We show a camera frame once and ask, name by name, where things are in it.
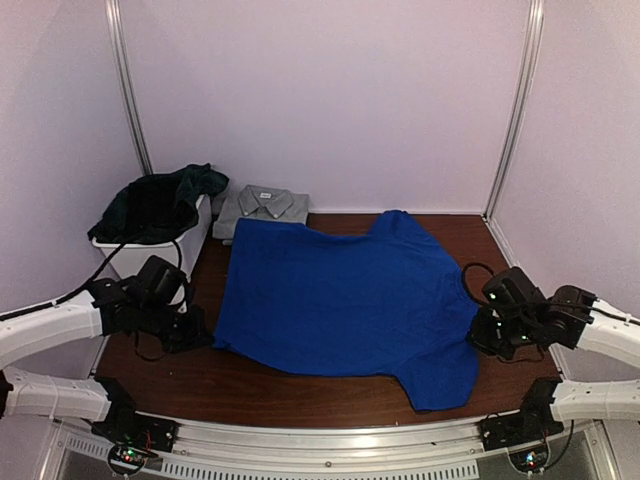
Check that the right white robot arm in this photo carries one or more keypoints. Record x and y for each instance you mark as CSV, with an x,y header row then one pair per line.
x,y
514,313

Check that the folded grey button shirt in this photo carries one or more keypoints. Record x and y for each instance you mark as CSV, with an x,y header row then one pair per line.
x,y
259,203

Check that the right aluminium frame post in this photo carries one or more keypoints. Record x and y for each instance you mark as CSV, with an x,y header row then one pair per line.
x,y
529,59

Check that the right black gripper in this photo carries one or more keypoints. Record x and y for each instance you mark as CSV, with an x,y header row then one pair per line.
x,y
478,335

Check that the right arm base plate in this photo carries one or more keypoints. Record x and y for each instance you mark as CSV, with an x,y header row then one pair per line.
x,y
503,431

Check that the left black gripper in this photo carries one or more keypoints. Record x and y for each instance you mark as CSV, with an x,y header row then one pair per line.
x,y
196,331

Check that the left aluminium frame post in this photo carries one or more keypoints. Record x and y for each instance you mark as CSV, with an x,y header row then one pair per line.
x,y
123,72

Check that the front aluminium rail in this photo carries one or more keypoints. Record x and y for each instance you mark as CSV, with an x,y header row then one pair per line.
x,y
442,450

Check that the blue t-shirt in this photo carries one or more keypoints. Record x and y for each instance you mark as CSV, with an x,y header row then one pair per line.
x,y
388,302

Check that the white plastic laundry bin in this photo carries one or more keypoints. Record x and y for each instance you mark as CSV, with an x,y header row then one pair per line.
x,y
130,259

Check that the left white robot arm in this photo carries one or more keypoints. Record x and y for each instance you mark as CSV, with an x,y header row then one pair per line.
x,y
157,301

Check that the dark green plaid shirt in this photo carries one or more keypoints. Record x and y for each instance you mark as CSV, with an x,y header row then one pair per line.
x,y
158,208

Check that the aluminium frame post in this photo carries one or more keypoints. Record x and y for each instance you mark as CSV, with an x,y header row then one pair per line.
x,y
123,72
529,59

